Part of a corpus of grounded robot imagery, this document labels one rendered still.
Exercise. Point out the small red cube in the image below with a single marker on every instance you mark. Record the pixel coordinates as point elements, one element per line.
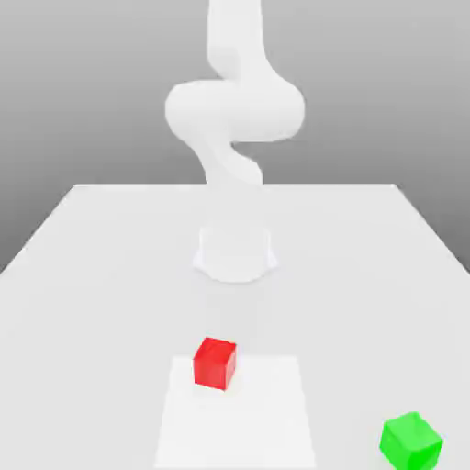
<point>213,365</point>

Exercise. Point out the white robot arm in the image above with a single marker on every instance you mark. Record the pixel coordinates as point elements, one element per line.
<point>235,110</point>

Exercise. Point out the small green cube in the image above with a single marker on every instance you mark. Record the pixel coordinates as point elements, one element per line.
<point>409,442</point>

